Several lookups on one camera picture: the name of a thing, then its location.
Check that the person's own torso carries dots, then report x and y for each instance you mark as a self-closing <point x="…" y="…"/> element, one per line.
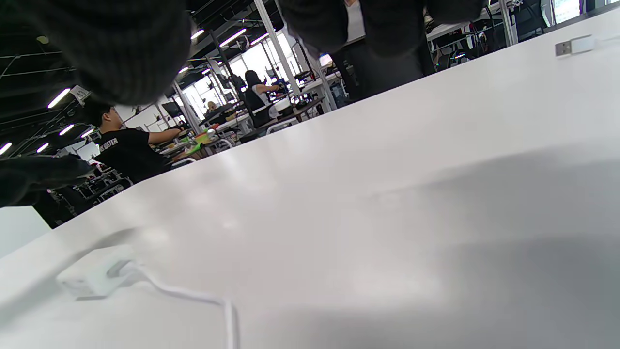
<point x="397" y="29"/>

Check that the dark background workbench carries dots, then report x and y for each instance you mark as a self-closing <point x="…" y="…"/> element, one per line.
<point x="290" y="112"/>

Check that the person's right hand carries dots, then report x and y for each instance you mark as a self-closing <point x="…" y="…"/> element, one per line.
<point x="126" y="43"/>

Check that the white power adapter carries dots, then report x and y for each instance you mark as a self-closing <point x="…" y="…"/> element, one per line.
<point x="89" y="278"/>

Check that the computer monitor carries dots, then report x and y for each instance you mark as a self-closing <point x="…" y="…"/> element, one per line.
<point x="565" y="9"/>

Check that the white frame post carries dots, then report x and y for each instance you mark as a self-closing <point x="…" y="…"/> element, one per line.
<point x="276" y="44"/>

